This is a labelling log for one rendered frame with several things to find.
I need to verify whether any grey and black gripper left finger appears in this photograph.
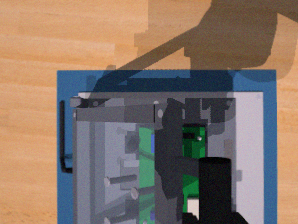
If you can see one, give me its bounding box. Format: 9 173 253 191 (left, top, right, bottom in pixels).
182 213 200 224

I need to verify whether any green circuit board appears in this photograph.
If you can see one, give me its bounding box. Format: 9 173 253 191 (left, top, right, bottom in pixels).
182 127 205 219

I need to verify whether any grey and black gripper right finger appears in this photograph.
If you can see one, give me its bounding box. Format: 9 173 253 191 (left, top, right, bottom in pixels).
232 212 249 224

